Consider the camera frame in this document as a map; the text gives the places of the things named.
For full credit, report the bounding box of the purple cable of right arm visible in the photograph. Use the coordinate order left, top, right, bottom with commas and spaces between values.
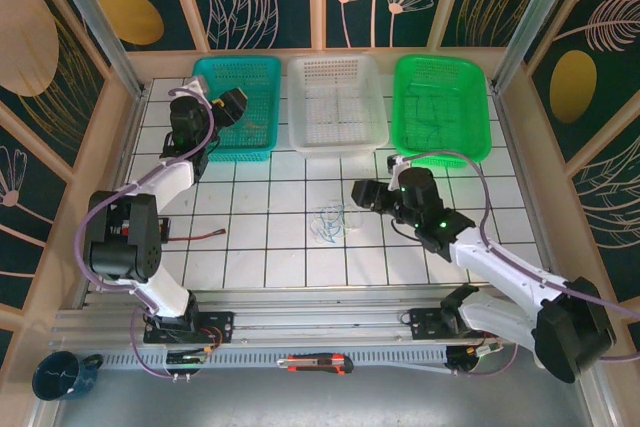
397, 149, 640, 378

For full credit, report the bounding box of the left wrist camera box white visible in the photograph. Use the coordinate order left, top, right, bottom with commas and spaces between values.
182, 75, 210, 97

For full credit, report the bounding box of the teal plastic basket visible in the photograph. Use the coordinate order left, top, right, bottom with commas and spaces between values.
177, 56, 282, 163

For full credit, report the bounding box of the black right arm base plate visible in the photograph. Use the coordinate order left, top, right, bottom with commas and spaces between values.
408, 306, 501, 341

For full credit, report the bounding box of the orange black utility knife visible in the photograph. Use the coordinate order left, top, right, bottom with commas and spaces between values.
275, 352, 354, 377

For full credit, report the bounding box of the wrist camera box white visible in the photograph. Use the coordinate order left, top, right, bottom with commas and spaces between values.
182, 75, 210, 97
387, 155, 416, 193

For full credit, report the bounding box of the grey flat cable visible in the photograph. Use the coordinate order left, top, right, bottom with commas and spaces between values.
349, 359, 454, 376

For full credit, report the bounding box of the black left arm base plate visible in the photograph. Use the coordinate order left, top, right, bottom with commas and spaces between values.
143, 310, 236, 346

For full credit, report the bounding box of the green plastic basket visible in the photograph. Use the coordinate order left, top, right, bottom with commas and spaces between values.
392, 53, 493, 167

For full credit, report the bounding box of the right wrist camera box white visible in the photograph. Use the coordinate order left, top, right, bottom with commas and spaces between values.
387, 155, 416, 193

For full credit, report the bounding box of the thin blue cable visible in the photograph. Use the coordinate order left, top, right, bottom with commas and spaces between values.
313, 203, 351, 244

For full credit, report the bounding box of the white plastic basket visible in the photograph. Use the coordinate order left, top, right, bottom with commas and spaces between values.
286, 53, 389, 160

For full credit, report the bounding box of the grey slotted cable duct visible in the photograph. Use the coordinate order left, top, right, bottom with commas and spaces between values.
97, 344, 451, 373

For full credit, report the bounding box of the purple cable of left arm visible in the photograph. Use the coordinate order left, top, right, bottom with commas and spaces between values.
73, 88, 216, 379

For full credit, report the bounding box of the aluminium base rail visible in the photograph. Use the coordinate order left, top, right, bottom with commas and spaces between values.
49, 289, 591, 348

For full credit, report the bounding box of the thin dark cable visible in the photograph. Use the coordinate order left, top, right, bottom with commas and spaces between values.
407, 89, 444, 141

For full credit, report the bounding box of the red wire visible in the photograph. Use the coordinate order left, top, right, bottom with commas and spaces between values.
167, 229, 227, 243

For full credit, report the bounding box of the dark blue mug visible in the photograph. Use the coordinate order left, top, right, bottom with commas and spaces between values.
32, 350, 105, 402

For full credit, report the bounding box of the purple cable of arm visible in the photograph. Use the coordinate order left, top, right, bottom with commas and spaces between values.
397, 149, 640, 378
73, 88, 216, 379

